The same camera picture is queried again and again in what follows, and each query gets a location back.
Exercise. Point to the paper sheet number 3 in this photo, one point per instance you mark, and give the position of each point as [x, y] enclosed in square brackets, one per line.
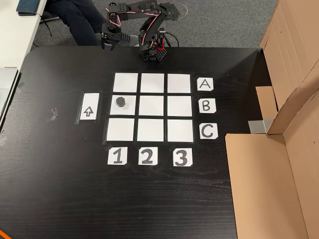
[182, 157]

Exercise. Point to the person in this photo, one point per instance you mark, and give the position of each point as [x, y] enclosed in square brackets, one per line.
[74, 20]

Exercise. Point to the paper sheet letter A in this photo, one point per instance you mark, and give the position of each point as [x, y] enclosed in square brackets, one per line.
[205, 84]

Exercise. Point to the crumpled clear tape piece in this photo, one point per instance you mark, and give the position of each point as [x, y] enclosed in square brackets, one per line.
[52, 115]

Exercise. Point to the dark blue notebook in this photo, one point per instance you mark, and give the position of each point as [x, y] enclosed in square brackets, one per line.
[27, 7]

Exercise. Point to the paper sheet letter B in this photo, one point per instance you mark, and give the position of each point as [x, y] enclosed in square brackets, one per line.
[207, 105]

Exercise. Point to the grey tape piece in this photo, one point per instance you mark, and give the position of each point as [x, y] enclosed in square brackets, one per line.
[21, 87]
[3, 140]

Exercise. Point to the white arrow paper sheet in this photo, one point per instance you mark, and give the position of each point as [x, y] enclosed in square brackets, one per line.
[89, 99]

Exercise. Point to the paper sheet letter C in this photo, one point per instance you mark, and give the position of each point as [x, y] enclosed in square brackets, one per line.
[208, 131]

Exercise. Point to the black round token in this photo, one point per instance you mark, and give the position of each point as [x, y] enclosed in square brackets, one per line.
[120, 101]

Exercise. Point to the grey metal leg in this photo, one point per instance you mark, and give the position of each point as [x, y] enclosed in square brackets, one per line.
[51, 18]

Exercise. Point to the red black bar clamp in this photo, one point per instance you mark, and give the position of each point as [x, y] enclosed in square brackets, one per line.
[161, 43]

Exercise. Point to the white nine-square grid sheet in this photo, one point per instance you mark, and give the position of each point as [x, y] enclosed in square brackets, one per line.
[150, 105]

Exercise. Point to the grey tape strip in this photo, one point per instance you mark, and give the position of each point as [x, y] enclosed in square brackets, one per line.
[256, 127]

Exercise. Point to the large brown cardboard screen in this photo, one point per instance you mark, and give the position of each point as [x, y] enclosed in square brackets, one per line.
[261, 186]

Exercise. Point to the white desk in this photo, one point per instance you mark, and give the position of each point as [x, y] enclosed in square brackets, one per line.
[15, 37]

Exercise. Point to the paper sheet number 2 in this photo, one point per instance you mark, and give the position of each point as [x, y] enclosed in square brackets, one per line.
[147, 156]

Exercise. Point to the paper sheet number 1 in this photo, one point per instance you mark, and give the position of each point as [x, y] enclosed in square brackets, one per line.
[117, 156]

